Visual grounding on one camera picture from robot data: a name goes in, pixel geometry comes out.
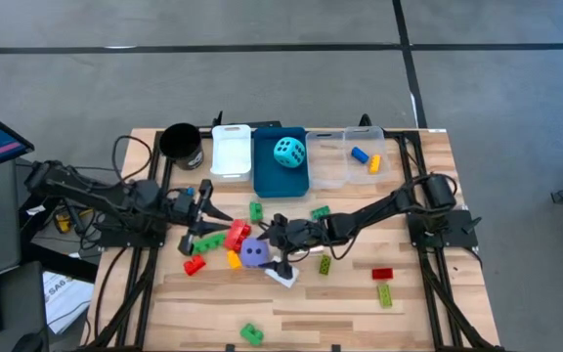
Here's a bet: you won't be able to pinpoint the green stepped toy brick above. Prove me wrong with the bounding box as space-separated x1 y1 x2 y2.
238 322 266 348

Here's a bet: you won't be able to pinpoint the white plastic bin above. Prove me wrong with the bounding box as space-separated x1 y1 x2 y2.
210 123 254 184

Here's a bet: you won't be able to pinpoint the long green toy brick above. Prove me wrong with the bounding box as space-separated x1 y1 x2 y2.
191 232 228 256

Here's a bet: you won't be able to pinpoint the purple foam dice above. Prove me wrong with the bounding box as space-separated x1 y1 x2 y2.
239 238 271 269

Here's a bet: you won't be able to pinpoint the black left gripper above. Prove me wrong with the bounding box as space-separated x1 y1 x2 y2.
166 178 235 256

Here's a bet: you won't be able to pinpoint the white printed paper sheet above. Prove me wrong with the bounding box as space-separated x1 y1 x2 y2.
41 270 95 335

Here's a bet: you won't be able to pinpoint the mint foam dice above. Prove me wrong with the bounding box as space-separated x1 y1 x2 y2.
273 136 307 170

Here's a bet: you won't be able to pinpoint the black cup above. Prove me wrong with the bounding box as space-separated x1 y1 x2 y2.
157 122 205 172

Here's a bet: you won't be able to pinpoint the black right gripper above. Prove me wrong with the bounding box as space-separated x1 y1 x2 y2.
256 212 331 282

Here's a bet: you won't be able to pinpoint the teal plastic tray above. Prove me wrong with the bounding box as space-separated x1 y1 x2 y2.
251 126 311 199

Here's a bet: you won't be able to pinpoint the clear plastic bin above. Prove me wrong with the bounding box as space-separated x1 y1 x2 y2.
343 125 392 186
304 130 349 192

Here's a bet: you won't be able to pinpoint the light green toy brick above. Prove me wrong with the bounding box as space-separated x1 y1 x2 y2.
376 283 394 310

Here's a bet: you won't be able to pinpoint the red stepped toy brick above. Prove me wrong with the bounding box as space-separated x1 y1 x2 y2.
183 253 208 278

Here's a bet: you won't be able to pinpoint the black computer mouse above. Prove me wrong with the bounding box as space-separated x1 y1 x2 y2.
11 331 46 352

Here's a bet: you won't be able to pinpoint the yellow black tool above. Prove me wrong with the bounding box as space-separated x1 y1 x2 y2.
53 208 93 236

